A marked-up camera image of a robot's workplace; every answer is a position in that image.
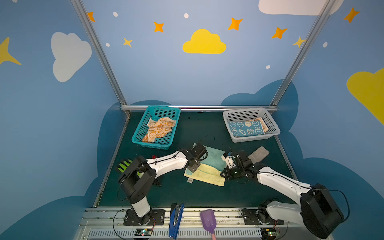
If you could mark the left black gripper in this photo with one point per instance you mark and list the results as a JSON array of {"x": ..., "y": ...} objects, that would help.
[{"x": 200, "y": 151}]

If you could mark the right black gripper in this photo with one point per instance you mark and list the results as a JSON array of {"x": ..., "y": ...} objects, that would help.
[{"x": 231, "y": 172}]

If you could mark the plain mint green towel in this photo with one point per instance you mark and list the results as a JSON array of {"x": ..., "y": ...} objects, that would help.
[{"x": 210, "y": 169}]

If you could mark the blue rabbit pattern towel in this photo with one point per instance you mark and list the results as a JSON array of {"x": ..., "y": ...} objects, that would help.
[{"x": 246, "y": 129}]

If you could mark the teal plastic basket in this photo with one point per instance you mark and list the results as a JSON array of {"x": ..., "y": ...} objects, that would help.
[{"x": 155, "y": 113}]

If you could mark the orange cream patterned towel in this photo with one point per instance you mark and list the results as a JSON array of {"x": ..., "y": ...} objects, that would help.
[{"x": 158, "y": 129}]

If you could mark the orange striped rabbit towel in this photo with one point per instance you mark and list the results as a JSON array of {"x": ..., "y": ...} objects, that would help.
[{"x": 264, "y": 126}]

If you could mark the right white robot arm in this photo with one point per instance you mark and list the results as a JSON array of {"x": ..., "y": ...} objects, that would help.
[{"x": 313, "y": 205}]

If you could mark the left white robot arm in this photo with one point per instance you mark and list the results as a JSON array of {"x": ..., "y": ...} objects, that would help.
[{"x": 137, "y": 176}]

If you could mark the grey sponge block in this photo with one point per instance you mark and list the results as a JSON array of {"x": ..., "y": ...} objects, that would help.
[{"x": 258, "y": 155}]

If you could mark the grey plastic basket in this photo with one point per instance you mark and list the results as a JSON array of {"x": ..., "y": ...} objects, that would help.
[{"x": 250, "y": 114}]

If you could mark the purple plastic scoop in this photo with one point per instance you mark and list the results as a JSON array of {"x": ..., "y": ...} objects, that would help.
[{"x": 209, "y": 222}]

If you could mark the blue stapler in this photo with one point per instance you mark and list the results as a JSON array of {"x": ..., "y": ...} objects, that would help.
[{"x": 175, "y": 219}]

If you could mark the right green circuit board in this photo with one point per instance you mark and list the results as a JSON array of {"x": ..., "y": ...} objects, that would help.
[{"x": 268, "y": 234}]

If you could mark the green circuit board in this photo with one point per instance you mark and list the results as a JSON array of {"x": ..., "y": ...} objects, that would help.
[
  {"x": 268, "y": 234},
  {"x": 143, "y": 232}
]

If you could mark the left green circuit board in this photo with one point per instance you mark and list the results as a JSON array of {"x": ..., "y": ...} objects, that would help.
[{"x": 143, "y": 232}]

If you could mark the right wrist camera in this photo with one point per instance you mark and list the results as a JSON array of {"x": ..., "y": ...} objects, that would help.
[{"x": 229, "y": 159}]

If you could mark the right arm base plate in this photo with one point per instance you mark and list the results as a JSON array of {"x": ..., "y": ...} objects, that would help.
[{"x": 258, "y": 217}]

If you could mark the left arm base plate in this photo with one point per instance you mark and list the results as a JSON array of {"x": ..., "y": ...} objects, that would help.
[{"x": 153, "y": 217}]

